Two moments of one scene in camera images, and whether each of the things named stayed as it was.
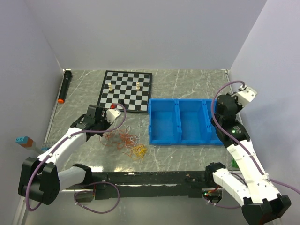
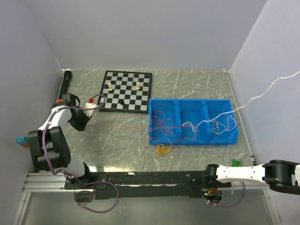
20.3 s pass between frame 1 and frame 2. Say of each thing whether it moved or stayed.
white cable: moved
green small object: stayed
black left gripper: moved
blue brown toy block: stayed
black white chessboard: stayed
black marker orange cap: stayed
